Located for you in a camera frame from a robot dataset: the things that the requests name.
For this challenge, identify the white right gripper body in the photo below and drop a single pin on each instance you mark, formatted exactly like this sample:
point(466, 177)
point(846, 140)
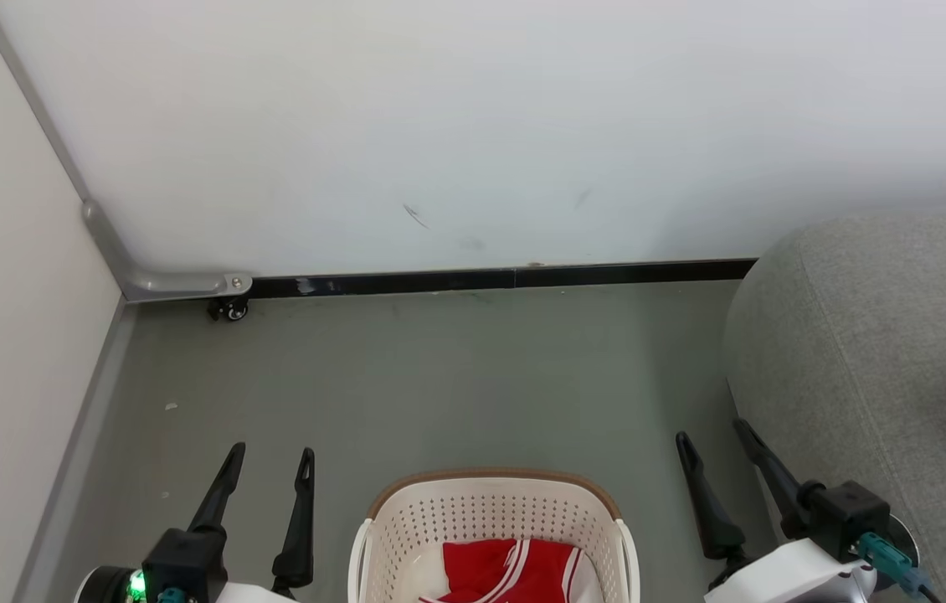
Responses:
point(783, 578)

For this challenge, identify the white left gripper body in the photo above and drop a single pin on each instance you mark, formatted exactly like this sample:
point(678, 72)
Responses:
point(109, 586)

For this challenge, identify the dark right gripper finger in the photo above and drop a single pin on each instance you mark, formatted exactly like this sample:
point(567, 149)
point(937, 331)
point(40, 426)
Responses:
point(778, 486)
point(712, 519)

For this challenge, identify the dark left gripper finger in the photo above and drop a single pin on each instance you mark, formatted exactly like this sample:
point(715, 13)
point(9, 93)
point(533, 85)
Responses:
point(218, 502)
point(299, 536)

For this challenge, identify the red shorts with white stripes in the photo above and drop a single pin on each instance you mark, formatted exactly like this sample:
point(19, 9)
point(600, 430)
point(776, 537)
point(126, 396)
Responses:
point(515, 578)

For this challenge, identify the grey fabric sofa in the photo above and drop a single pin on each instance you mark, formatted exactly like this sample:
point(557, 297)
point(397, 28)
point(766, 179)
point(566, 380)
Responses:
point(875, 335)

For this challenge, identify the white perforated laundry basket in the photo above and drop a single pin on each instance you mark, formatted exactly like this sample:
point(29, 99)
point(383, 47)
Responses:
point(439, 511)

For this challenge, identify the small black caster wheel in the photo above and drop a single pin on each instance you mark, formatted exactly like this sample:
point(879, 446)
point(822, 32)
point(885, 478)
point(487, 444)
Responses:
point(232, 310)

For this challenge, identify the black baseboard strip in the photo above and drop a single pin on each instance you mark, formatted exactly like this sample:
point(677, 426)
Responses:
point(381, 283)
point(632, 273)

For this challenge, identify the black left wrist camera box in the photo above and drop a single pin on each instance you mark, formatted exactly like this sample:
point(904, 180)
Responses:
point(184, 561)

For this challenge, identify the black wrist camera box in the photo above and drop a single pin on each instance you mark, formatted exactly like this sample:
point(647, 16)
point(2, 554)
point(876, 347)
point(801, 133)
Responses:
point(184, 561)
point(845, 515)

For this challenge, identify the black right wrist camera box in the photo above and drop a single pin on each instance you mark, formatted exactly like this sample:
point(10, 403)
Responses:
point(845, 515)

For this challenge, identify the grey wall skirting strip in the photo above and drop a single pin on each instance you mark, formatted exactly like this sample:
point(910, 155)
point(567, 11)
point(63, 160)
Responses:
point(75, 444)

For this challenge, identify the grey metal frame bracket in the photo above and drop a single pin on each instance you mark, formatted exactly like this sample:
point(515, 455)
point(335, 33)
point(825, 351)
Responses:
point(163, 283)

